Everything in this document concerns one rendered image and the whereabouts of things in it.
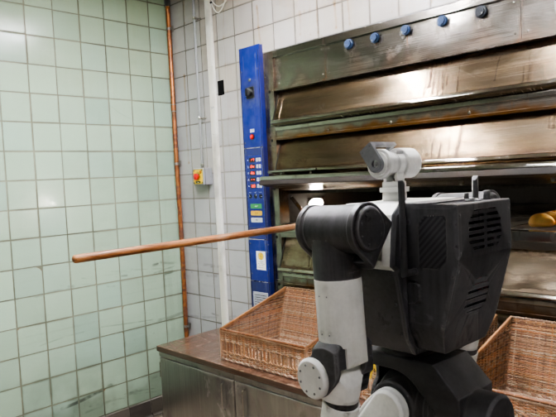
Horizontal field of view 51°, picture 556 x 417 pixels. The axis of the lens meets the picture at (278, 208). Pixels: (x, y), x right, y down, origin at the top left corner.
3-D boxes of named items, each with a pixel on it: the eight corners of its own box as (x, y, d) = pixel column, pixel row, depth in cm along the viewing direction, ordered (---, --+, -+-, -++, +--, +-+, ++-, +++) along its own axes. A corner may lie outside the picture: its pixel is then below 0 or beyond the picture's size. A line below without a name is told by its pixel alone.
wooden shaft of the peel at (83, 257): (74, 264, 195) (74, 255, 195) (70, 263, 197) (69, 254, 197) (373, 218, 316) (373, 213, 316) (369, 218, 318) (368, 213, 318)
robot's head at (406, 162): (422, 187, 126) (420, 146, 126) (394, 189, 119) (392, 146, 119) (397, 188, 131) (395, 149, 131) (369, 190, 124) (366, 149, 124)
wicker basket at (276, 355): (288, 336, 310) (285, 285, 309) (376, 355, 271) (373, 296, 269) (218, 359, 275) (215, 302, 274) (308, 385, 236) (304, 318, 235)
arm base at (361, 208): (393, 275, 106) (402, 214, 108) (348, 259, 98) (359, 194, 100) (332, 270, 117) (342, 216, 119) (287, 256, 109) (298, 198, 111)
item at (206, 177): (203, 184, 356) (201, 168, 355) (213, 184, 349) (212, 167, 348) (193, 184, 350) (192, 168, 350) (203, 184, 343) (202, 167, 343)
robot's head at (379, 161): (416, 165, 123) (399, 137, 126) (391, 166, 117) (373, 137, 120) (397, 183, 127) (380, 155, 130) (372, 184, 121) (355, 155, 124)
